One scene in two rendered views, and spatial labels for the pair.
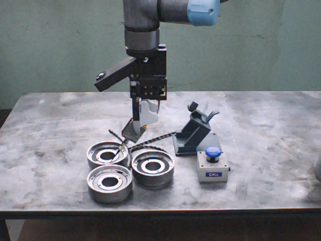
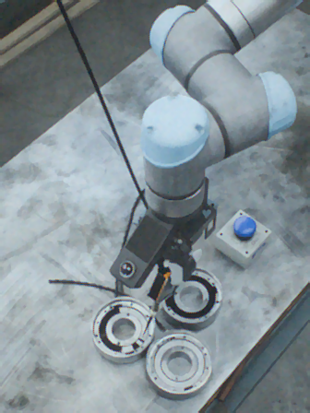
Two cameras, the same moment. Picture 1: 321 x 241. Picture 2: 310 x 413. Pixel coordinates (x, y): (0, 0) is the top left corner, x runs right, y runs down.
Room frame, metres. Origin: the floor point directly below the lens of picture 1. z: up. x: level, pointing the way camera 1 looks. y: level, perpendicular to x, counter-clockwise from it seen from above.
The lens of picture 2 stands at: (0.53, 0.40, 1.83)
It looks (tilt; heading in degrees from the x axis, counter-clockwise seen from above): 56 degrees down; 315
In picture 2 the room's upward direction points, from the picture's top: 3 degrees counter-clockwise
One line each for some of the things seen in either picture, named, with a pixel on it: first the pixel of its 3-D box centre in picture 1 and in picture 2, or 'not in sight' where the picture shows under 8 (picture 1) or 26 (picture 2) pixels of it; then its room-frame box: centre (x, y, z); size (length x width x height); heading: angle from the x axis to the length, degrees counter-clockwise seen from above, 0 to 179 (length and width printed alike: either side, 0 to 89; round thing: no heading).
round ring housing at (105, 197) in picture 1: (110, 184); (179, 364); (0.77, 0.13, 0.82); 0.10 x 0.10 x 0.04
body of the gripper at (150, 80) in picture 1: (146, 72); (177, 217); (0.85, 0.04, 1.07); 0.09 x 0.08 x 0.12; 94
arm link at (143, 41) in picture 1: (142, 36); (172, 185); (0.85, 0.05, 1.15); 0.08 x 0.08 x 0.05
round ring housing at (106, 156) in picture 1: (107, 158); (124, 331); (0.88, 0.15, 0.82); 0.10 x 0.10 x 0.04
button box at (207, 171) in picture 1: (214, 165); (244, 237); (0.84, -0.13, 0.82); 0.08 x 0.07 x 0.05; 91
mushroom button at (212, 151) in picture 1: (212, 157); (244, 231); (0.84, -0.12, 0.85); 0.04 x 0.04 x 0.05
